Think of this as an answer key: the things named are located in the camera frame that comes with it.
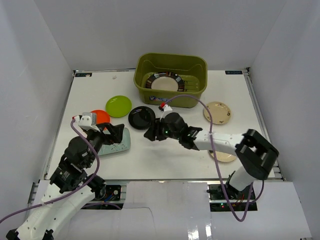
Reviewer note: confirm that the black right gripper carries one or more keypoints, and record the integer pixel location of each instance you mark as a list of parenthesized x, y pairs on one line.
[(150, 133)]

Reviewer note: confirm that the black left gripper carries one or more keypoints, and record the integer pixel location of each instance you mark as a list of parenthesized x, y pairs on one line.
[(106, 131)]

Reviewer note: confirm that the black rimmed cream plate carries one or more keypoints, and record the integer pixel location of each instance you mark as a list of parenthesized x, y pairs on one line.
[(165, 81)]

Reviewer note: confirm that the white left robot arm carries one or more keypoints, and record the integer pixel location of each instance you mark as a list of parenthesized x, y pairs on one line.
[(70, 188)]

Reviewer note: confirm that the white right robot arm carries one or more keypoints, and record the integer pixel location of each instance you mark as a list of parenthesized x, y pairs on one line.
[(256, 154)]

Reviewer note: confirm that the olive green plastic bin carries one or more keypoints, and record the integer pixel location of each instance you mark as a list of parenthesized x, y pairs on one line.
[(188, 72)]

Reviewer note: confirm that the orange plate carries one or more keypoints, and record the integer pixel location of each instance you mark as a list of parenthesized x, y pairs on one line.
[(100, 117)]

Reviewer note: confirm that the small black plate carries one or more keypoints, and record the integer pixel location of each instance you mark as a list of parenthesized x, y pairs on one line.
[(141, 117)]

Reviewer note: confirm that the pale green rectangular dish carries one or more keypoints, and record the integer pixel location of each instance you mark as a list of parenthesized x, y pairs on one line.
[(117, 147)]

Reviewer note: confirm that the lime green plate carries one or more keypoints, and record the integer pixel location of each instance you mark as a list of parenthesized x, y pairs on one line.
[(118, 106)]

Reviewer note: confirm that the left corner label sticker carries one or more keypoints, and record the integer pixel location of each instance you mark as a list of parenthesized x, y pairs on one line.
[(83, 74)]

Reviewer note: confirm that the corner label sticker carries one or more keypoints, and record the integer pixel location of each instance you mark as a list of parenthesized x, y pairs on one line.
[(233, 72), (83, 74)]

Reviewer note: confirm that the cream floral plate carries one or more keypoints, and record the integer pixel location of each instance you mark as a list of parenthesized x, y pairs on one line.
[(219, 111)]

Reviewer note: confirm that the cream plate with black mark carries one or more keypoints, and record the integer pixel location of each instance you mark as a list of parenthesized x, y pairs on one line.
[(224, 157)]

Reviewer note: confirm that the right corner label sticker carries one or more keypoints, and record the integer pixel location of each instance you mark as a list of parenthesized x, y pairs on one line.
[(233, 72)]

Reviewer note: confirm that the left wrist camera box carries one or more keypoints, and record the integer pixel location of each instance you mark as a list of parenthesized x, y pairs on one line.
[(87, 121)]

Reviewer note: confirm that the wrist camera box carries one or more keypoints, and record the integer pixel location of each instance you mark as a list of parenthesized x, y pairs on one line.
[(165, 110), (87, 121)]

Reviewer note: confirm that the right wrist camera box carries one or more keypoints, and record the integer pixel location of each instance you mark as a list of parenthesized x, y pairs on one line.
[(165, 110)]

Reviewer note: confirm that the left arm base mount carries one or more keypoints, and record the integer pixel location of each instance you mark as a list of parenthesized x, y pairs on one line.
[(110, 193)]

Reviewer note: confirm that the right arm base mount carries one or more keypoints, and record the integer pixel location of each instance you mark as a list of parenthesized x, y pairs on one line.
[(218, 202)]

